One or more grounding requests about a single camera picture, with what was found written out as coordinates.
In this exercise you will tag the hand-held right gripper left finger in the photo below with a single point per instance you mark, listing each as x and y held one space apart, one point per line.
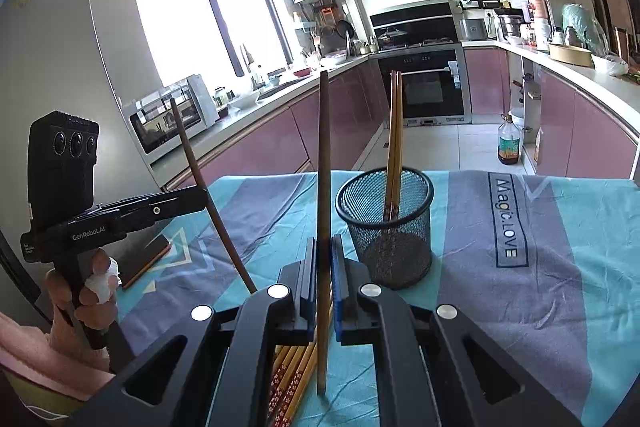
310 279

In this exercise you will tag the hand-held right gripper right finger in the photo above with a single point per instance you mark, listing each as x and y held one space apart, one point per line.
338 279

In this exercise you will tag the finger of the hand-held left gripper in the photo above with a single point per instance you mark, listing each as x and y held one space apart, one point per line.
180 204
145 198

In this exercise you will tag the dark wooden chopstick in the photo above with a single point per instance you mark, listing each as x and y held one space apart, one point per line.
187 147
323 157

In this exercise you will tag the black mesh holder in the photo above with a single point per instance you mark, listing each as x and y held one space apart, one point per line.
390 252

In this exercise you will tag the bunch of wooden chopsticks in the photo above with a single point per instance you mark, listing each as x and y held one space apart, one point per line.
287 382

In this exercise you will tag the person's left hand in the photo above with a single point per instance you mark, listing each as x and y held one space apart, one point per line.
97 277

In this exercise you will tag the black smartphone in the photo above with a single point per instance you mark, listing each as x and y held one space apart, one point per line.
145 259

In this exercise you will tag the white countertop oven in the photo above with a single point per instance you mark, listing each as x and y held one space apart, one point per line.
165 122

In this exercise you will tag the grey refrigerator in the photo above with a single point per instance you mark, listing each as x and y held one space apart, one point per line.
75 57

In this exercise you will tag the white bowl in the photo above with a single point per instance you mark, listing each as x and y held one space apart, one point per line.
244 101

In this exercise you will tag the pink base cabinets long run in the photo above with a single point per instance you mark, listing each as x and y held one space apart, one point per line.
280 132

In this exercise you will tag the light wooden chopstick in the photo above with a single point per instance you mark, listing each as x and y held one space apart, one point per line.
391 132
398 132

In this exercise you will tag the kitchen window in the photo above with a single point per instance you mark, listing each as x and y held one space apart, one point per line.
190 22

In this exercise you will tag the teal and grey tablecloth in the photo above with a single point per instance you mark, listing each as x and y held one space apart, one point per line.
525 307

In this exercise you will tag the built-in black oven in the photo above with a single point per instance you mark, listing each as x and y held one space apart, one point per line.
425 82

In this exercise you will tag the cooking oil bottle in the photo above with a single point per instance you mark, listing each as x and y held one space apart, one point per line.
509 144

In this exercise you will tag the person's olive garment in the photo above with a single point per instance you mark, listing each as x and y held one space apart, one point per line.
35 399

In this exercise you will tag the hanging black pan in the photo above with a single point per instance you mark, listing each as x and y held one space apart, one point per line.
344 29

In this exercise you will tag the black pot with lid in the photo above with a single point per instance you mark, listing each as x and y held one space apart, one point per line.
391 39

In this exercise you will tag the black range hood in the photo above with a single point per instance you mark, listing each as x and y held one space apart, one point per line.
412 21

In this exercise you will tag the pink base cabinets short run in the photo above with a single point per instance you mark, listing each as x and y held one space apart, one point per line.
575 132

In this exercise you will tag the silver box appliance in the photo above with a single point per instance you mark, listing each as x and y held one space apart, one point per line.
473 29

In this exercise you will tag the steel pot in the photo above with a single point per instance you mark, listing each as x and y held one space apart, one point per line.
511 27

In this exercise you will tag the round beige container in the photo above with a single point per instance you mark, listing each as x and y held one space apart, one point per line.
570 54

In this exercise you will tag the pink thermos jug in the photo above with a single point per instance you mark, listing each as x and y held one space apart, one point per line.
539 14

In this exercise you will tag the teal plastic bag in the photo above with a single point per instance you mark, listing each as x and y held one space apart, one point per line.
580 27

